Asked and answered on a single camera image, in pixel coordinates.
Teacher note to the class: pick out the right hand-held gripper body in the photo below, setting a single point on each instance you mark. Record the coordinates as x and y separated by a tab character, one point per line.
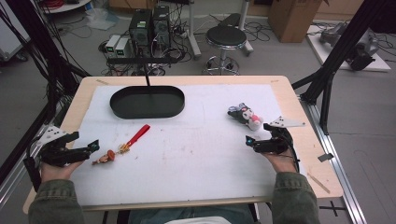
275	141

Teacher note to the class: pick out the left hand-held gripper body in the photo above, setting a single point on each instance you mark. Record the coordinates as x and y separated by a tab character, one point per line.
59	154

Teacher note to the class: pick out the person's left hand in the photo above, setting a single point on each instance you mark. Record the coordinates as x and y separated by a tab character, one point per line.
57	172

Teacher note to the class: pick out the person's right hand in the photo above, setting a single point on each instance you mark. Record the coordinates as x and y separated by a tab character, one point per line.
281	161

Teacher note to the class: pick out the black white pink plush toy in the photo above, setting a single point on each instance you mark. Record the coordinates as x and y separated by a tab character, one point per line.
247	118

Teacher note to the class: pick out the grey tape piece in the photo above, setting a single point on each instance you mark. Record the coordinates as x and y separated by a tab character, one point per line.
325	157

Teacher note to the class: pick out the thin wooden stick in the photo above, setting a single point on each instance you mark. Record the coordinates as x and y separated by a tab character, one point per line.
318	183

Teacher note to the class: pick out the black oval tray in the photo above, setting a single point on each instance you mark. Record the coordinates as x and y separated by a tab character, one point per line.
146	104

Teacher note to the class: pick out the white table mat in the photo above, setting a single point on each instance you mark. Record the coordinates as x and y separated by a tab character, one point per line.
186	161

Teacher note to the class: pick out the white cloth on lap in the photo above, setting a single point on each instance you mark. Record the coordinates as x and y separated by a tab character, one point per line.
199	220

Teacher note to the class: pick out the small white box device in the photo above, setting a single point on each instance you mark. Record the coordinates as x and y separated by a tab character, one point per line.
112	43
122	47

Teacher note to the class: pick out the white floor board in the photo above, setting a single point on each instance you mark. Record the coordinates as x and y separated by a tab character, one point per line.
323	53

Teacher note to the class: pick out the black round stool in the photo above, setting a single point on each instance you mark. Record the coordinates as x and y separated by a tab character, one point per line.
225	39

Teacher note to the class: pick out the white desk leg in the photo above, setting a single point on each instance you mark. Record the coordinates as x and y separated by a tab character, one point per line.
193	34
246	28

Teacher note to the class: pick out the black computer tower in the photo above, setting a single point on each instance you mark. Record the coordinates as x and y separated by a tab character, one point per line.
161	26
140	31

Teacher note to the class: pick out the brown cardboard box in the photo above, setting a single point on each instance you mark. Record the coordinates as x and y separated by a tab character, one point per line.
292	18

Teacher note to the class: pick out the clear plastic bag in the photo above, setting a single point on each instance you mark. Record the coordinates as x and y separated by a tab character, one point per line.
101	18

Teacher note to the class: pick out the grey black machine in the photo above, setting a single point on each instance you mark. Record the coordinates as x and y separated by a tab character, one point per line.
361	49

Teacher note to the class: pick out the aluminium rail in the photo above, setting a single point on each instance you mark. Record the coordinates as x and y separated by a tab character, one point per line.
339	174
12	183

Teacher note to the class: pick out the black camera stand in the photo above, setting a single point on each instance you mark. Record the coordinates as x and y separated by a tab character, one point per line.
143	60

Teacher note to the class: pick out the black metal frame post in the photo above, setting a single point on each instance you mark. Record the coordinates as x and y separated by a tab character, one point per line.
339	53
40	46

